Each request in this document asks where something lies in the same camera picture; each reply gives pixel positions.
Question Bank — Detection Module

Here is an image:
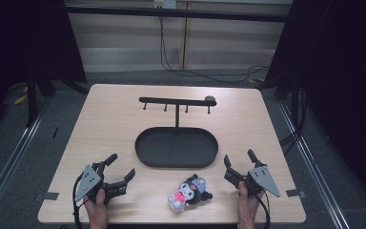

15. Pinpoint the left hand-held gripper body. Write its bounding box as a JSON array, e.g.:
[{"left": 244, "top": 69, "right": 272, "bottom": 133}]
[{"left": 74, "top": 160, "right": 129, "bottom": 205}]

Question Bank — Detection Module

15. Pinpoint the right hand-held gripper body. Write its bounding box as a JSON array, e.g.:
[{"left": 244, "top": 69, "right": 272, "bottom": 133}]
[{"left": 224, "top": 164, "right": 282, "bottom": 198}]

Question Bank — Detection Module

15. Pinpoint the black and pink plush toy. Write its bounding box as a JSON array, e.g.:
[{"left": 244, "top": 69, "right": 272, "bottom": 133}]
[{"left": 167, "top": 173, "right": 214, "bottom": 214}]

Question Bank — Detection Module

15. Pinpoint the black hook rack with tray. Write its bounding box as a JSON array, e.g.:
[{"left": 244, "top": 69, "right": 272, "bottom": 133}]
[{"left": 134, "top": 95, "right": 220, "bottom": 169}]

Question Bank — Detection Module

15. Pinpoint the person's left hand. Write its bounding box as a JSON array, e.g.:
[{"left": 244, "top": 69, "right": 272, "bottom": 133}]
[{"left": 82, "top": 188, "right": 110, "bottom": 229}]

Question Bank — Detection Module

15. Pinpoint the person's right hand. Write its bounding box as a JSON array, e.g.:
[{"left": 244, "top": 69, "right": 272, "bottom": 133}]
[{"left": 236, "top": 180, "right": 265, "bottom": 229}]

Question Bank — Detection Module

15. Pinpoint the grey tape strip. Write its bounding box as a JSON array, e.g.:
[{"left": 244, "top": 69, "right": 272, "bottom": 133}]
[
  {"left": 41, "top": 191, "right": 60, "bottom": 201},
  {"left": 285, "top": 188, "right": 307, "bottom": 198}
]

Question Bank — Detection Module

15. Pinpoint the black metal stand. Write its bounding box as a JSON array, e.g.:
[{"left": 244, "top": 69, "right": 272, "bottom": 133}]
[{"left": 25, "top": 63, "right": 40, "bottom": 128}]

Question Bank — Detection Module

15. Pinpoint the yellow tape piece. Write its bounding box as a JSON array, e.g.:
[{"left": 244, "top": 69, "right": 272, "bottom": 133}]
[{"left": 13, "top": 86, "right": 29, "bottom": 106}]

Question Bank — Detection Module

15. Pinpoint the black curtain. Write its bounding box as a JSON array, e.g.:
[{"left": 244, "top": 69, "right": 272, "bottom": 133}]
[
  {"left": 256, "top": 0, "right": 366, "bottom": 211},
  {"left": 0, "top": 0, "right": 89, "bottom": 141}
]

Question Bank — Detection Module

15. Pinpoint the black horizontal bar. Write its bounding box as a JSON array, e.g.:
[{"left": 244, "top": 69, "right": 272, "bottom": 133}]
[{"left": 64, "top": 3, "right": 288, "bottom": 23}]

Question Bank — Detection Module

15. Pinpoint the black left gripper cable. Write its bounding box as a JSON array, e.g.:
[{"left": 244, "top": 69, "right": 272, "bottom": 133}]
[{"left": 71, "top": 176, "right": 88, "bottom": 229}]

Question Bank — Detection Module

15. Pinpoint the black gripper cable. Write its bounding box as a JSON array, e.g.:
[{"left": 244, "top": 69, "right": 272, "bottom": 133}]
[
  {"left": 71, "top": 176, "right": 88, "bottom": 229},
  {"left": 254, "top": 188, "right": 272, "bottom": 229}
]

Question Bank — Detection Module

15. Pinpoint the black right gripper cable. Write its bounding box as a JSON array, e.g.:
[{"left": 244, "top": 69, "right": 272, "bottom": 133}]
[{"left": 254, "top": 188, "right": 272, "bottom": 229}]

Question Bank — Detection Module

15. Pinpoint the metal floor rail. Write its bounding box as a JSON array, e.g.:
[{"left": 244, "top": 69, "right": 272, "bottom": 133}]
[
  {"left": 277, "top": 100, "right": 352, "bottom": 229},
  {"left": 0, "top": 96, "right": 52, "bottom": 223}
]

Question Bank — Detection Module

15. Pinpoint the black cable on floor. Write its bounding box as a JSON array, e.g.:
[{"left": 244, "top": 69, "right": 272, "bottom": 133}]
[{"left": 158, "top": 15, "right": 271, "bottom": 84}]

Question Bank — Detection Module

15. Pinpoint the white wall socket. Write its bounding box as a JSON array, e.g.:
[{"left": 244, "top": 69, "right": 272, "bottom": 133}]
[{"left": 152, "top": 0, "right": 177, "bottom": 10}]

